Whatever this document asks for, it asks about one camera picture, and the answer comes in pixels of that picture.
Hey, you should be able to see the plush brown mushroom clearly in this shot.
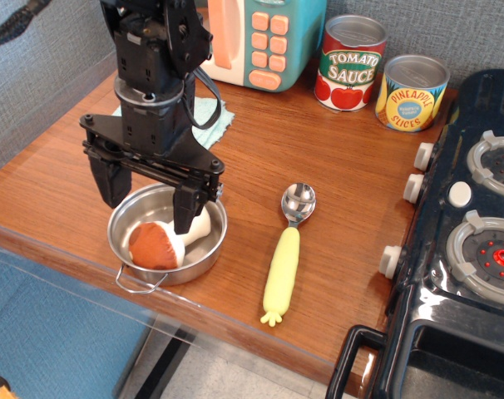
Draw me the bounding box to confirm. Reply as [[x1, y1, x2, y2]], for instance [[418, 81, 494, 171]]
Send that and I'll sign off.
[[128, 208, 211, 270]]

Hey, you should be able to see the small steel pan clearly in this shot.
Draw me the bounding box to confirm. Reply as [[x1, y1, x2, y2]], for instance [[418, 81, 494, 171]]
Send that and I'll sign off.
[[107, 184, 228, 294]]

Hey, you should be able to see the light blue cloth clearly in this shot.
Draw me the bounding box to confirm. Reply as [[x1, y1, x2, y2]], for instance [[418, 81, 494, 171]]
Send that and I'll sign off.
[[113, 97, 234, 155]]

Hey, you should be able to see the pineapple slices can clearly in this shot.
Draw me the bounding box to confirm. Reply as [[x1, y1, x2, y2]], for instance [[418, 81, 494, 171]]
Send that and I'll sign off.
[[375, 54, 450, 132]]

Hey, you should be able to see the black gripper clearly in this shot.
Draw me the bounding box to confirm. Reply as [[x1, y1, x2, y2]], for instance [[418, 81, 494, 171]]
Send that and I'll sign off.
[[79, 76, 225, 234]]

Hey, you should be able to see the black toy stove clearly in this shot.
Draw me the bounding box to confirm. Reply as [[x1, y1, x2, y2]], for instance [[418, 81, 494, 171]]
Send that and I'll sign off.
[[327, 69, 504, 398]]

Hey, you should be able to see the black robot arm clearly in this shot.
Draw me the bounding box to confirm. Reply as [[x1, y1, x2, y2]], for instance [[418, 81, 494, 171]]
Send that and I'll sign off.
[[0, 1, 225, 234]]

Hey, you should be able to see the spoon with yellow handle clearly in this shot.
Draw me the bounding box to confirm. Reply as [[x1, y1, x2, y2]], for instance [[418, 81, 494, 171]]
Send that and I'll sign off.
[[260, 182, 316, 327]]

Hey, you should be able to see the teal toy microwave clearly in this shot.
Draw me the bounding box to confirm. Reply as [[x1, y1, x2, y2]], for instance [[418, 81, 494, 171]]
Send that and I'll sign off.
[[195, 0, 327, 92]]

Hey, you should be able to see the tomato sauce can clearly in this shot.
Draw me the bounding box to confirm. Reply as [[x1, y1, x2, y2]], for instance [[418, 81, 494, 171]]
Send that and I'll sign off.
[[314, 14, 388, 111]]

